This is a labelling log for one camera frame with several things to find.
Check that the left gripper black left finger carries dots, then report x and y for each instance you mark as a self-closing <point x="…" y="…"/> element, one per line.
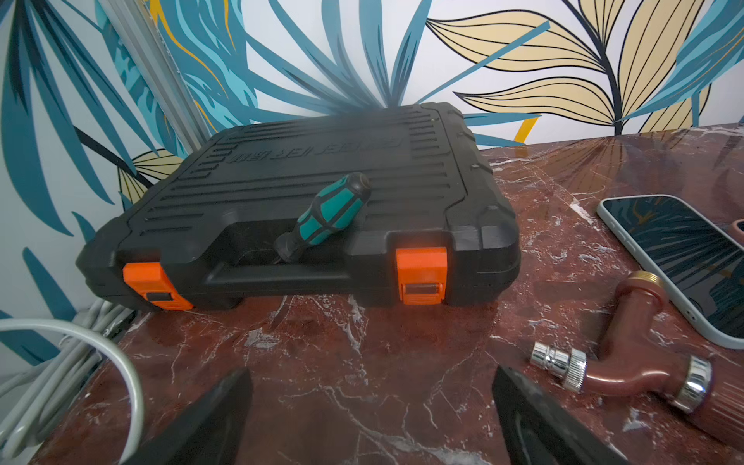
<point x="209" y="431"/>

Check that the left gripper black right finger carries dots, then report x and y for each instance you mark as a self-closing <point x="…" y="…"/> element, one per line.
<point x="537" y="430"/>

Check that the blue-cased smartphone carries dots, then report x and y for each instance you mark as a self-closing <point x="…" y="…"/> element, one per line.
<point x="701" y="266"/>

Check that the green black screwdriver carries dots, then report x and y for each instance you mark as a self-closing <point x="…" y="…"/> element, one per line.
<point x="332" y="210"/>

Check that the black plastic tool case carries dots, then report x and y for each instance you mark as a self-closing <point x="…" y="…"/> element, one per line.
<point x="393" y="206"/>

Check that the maroon hose nozzle fitting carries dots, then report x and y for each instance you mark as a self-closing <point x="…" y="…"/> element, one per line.
<point x="709" y="391"/>

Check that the aluminium frame post left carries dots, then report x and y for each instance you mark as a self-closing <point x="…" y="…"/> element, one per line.
<point x="139" y="34"/>

